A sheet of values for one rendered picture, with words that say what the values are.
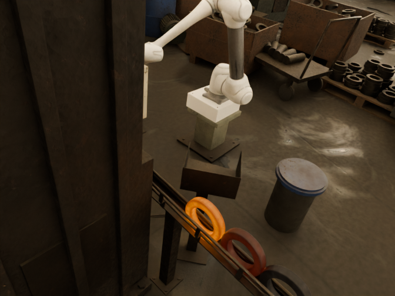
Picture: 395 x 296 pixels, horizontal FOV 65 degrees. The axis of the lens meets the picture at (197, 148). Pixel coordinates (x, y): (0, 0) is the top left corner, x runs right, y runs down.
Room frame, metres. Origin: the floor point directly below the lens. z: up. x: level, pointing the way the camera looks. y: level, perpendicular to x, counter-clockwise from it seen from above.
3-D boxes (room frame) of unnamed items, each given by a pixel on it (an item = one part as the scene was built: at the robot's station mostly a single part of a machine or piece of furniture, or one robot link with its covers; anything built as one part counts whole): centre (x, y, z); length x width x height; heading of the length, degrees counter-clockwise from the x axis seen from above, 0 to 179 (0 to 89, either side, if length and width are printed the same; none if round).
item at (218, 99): (2.23, -0.07, 0.49); 0.22 x 0.18 x 0.06; 56
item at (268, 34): (4.06, -0.20, 0.33); 0.93 x 0.73 x 0.66; 60
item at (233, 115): (2.22, -0.09, 0.33); 0.32 x 0.32 x 0.04; 54
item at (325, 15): (5.05, -1.63, 0.38); 1.03 x 0.83 x 0.75; 56
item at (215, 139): (2.22, -0.09, 0.15); 0.40 x 0.40 x 0.31; 54
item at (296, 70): (3.76, -0.85, 0.48); 1.18 x 0.65 x 0.96; 43
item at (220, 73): (2.22, -0.10, 0.63); 0.18 x 0.16 x 0.22; 39
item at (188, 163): (1.12, -0.08, 0.36); 0.26 x 0.20 x 0.72; 88
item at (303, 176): (1.48, -0.66, 0.21); 0.32 x 0.32 x 0.43
